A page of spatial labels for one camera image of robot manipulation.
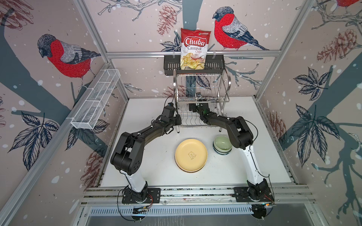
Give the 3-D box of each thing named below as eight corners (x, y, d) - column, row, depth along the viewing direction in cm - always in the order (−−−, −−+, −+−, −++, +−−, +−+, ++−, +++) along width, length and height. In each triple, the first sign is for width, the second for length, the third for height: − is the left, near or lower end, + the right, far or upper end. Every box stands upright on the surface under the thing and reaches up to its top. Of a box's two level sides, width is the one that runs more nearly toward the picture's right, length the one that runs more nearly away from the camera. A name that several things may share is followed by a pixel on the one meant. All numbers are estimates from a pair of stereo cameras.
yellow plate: (174, 172, 82) (173, 170, 78) (176, 142, 95) (175, 138, 91) (208, 172, 82) (209, 170, 78) (205, 142, 95) (205, 138, 91)
